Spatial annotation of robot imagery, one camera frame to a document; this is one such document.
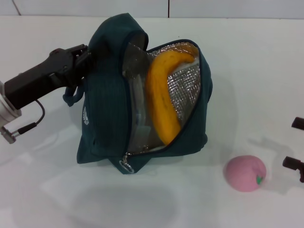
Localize metal zipper pull ring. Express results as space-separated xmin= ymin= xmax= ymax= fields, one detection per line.
xmin=118 ymin=153 xmax=135 ymax=174

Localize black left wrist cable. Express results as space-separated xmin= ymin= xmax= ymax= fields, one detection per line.
xmin=3 ymin=99 xmax=46 ymax=144

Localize clear blue-rimmed plastic container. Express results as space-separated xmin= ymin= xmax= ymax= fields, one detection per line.
xmin=123 ymin=42 xmax=167 ymax=152

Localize yellow banana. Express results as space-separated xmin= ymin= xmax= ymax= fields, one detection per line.
xmin=145 ymin=51 xmax=196 ymax=145

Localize dark teal insulated lunch bag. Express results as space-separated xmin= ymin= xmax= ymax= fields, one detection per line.
xmin=62 ymin=13 xmax=213 ymax=176

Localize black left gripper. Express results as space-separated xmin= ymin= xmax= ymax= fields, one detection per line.
xmin=4 ymin=44 xmax=96 ymax=110

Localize pink peach toy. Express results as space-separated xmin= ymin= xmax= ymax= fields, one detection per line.
xmin=224 ymin=154 xmax=266 ymax=192

